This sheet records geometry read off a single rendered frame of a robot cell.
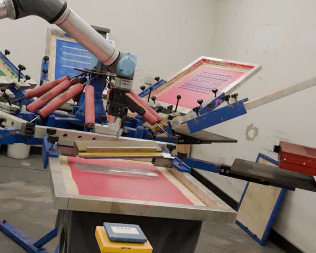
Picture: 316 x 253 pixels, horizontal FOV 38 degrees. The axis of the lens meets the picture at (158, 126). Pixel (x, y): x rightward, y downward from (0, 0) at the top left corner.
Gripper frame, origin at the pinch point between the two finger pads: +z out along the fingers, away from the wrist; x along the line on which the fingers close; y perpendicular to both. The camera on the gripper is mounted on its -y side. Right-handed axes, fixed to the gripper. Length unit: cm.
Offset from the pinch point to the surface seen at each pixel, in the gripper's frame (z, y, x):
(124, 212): 13, 8, 61
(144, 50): -50, -108, -412
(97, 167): 12.7, 9.1, 9.3
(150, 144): 2.2, -14.4, 0.1
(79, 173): 13.2, 17.5, 20.4
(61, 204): 12, 27, 61
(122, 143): 2.9, -1.0, 2.8
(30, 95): -1, 37, -95
